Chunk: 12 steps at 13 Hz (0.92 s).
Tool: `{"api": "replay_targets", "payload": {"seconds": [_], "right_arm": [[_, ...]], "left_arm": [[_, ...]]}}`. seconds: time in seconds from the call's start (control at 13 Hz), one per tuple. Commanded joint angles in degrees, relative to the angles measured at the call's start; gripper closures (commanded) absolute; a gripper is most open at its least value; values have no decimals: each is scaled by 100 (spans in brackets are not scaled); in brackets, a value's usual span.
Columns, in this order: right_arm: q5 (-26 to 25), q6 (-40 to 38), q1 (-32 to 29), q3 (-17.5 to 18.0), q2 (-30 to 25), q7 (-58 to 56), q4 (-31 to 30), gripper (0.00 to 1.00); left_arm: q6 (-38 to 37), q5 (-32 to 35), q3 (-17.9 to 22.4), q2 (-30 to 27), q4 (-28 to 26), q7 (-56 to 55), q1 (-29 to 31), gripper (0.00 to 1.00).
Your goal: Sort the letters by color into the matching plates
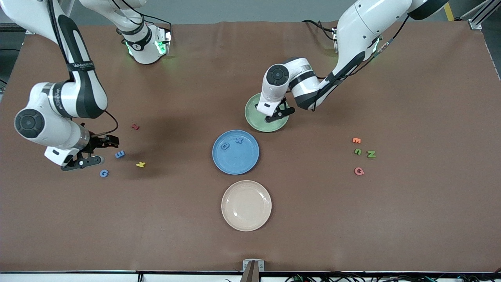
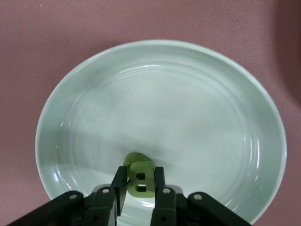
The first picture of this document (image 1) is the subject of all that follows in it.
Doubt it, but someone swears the green plate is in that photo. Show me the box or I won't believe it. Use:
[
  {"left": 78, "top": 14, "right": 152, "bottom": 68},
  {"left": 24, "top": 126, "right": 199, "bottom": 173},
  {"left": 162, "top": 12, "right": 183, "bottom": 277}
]
[{"left": 245, "top": 92, "right": 290, "bottom": 133}]

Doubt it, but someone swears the blue plate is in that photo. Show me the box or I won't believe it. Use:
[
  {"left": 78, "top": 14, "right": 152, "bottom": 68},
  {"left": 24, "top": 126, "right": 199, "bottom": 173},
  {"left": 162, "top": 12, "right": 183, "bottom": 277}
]
[{"left": 213, "top": 130, "right": 260, "bottom": 175}]

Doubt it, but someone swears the brown table mat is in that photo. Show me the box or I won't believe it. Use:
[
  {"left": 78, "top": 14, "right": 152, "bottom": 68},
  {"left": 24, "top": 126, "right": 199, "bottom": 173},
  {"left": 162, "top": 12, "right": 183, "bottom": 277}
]
[{"left": 0, "top": 20, "right": 501, "bottom": 273}]

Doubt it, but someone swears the beige plate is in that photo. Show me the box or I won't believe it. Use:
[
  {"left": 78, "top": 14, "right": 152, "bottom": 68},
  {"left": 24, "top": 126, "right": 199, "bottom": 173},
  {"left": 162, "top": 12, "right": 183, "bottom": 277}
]
[{"left": 221, "top": 180, "right": 272, "bottom": 232}]

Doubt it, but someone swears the black left arm base cable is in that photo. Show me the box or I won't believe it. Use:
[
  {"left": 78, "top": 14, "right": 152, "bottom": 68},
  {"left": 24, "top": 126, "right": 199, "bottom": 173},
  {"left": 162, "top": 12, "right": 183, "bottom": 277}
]
[{"left": 301, "top": 19, "right": 339, "bottom": 42}]

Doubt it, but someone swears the black arm base cable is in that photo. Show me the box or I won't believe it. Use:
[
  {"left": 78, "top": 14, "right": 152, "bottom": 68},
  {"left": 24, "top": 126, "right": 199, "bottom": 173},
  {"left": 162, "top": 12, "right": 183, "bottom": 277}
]
[
  {"left": 301, "top": 19, "right": 339, "bottom": 42},
  {"left": 129, "top": 0, "right": 173, "bottom": 55}
]

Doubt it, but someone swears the black right arm base cable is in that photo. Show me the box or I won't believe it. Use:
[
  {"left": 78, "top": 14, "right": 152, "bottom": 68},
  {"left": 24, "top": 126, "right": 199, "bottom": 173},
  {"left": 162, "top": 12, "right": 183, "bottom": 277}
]
[{"left": 129, "top": 0, "right": 173, "bottom": 55}]

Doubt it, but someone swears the white table edge rail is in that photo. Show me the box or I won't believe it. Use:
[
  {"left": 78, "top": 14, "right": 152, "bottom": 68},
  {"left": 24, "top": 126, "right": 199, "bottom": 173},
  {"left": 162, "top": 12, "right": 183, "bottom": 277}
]
[{"left": 0, "top": 270, "right": 501, "bottom": 282}]

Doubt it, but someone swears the grey metal camera bracket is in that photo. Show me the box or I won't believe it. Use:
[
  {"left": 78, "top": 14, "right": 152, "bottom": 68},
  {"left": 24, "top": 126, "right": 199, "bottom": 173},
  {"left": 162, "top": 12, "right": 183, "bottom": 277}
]
[{"left": 240, "top": 259, "right": 265, "bottom": 282}]

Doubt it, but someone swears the aluminium frame profile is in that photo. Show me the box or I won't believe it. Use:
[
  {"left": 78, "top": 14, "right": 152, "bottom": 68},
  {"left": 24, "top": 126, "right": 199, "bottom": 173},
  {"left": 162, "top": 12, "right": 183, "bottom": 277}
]
[{"left": 462, "top": 0, "right": 501, "bottom": 30}]

